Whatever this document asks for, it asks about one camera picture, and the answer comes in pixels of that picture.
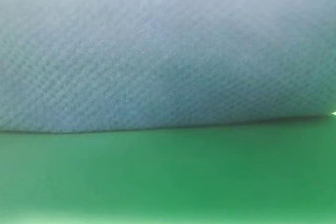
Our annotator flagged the blue waffle-weave towel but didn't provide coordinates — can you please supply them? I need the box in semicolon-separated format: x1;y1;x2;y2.
1;0;335;133

